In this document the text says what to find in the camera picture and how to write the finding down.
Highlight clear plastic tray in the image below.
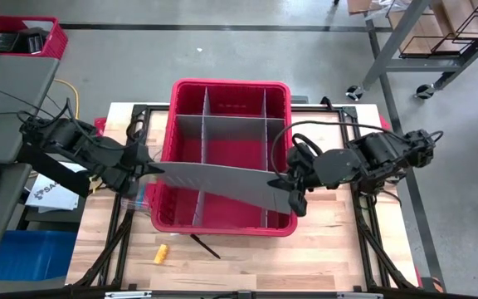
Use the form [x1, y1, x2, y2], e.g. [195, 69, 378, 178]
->
[120, 184, 154, 213]

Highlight black table frame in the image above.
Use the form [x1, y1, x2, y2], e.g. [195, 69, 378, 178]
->
[71, 95, 421, 292]

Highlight large red plastic bin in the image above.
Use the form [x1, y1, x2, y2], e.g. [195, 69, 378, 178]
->
[150, 78, 299, 238]

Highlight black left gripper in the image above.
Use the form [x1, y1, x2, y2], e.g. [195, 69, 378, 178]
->
[114, 159, 166, 196]

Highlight blue plastic bin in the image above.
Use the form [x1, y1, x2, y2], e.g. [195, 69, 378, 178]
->
[0, 230, 78, 282]

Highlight black wire rack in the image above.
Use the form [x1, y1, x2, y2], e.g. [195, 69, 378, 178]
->
[398, 3, 478, 58]

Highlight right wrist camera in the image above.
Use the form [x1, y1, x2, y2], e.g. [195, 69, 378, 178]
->
[287, 189, 309, 218]

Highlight white printed paper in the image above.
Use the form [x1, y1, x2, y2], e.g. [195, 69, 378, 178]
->
[25, 161, 89, 212]

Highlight grey desk top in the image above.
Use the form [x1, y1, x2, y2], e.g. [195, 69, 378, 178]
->
[0, 53, 61, 165]

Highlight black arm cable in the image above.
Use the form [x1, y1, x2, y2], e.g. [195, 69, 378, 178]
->
[17, 97, 149, 150]
[270, 120, 445, 184]

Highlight grey metal cart frame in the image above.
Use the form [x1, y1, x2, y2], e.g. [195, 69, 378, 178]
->
[361, 0, 478, 91]

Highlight black electronic box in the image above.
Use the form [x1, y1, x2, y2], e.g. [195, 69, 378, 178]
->
[0, 32, 18, 54]
[17, 27, 50, 56]

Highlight yellow cable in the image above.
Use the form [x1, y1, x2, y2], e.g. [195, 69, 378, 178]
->
[51, 78, 80, 120]

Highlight cardboard boxes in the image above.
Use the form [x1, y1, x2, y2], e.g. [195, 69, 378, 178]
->
[346, 0, 478, 55]

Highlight black bar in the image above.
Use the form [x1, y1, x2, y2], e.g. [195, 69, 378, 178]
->
[16, 140, 91, 199]

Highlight yellow toy brick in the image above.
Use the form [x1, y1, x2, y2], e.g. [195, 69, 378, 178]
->
[153, 243, 170, 266]

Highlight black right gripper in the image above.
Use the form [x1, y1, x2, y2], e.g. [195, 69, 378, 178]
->
[266, 140, 364, 192]

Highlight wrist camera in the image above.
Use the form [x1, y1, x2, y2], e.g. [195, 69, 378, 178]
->
[287, 189, 309, 218]
[130, 142, 152, 161]

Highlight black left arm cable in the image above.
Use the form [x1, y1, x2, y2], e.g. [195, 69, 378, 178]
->
[17, 97, 149, 150]

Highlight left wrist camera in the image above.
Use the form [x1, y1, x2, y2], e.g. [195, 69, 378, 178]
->
[130, 142, 152, 161]

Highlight thin black pen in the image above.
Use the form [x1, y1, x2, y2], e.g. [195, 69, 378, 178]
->
[188, 233, 222, 260]

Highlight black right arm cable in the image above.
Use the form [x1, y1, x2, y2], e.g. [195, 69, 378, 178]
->
[270, 120, 445, 184]

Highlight small red crate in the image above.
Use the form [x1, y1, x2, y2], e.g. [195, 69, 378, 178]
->
[0, 15, 69, 61]

